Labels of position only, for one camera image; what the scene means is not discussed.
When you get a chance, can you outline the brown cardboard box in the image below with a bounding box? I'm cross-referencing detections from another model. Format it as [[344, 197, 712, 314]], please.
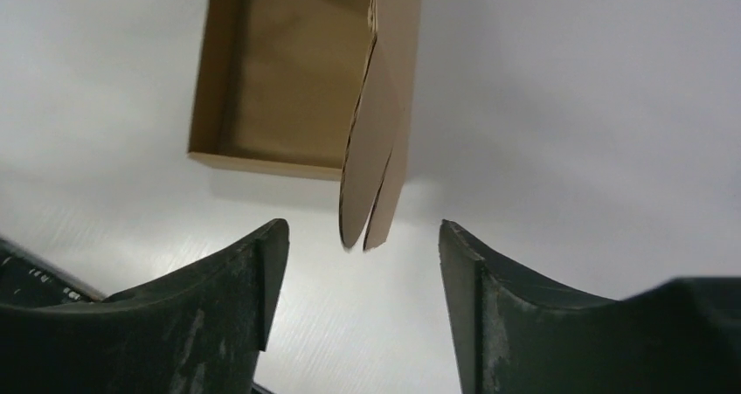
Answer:
[[187, 0, 422, 251]]

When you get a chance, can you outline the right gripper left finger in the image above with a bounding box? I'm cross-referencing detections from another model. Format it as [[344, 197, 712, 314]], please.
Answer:
[[1, 218, 289, 393]]

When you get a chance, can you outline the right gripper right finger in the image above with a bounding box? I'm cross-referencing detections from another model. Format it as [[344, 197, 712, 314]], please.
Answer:
[[439, 220, 740, 393]]

